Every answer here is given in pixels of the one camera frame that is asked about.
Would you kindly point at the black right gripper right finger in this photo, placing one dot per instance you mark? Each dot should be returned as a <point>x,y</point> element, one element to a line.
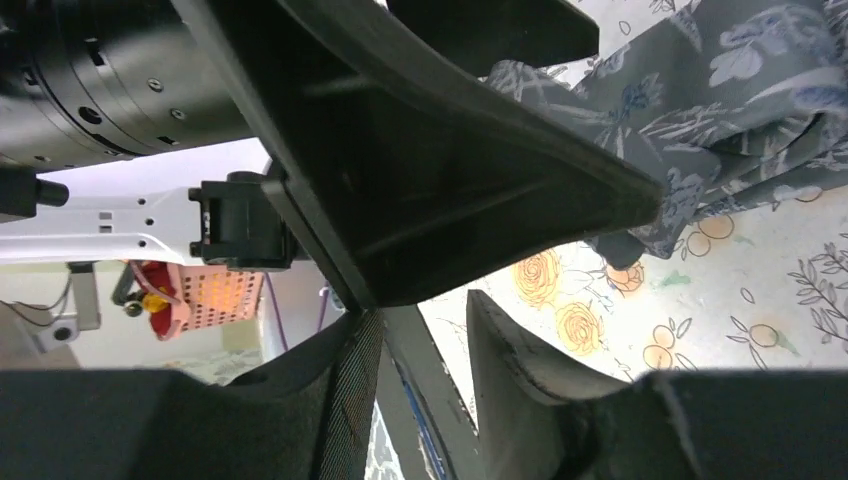
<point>542,414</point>

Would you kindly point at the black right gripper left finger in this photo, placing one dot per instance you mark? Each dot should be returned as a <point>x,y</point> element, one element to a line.
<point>304,415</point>

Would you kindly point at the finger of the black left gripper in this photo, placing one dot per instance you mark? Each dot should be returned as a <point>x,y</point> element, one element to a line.
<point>476,34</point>
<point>403,175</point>

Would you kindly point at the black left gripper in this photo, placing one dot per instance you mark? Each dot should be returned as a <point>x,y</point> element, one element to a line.
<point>92,82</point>

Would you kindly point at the grey leaf pattern tie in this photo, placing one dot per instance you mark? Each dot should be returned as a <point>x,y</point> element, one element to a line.
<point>733,105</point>

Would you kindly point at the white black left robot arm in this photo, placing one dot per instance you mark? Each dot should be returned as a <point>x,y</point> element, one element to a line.
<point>203,205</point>

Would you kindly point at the red perforated basket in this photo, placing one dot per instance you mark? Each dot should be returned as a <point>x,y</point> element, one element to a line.
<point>176,299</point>

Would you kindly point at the floral tablecloth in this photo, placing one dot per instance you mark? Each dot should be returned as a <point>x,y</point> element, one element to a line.
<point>759,289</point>

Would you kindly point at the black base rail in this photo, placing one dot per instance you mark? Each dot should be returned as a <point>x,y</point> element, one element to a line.
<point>427,422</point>

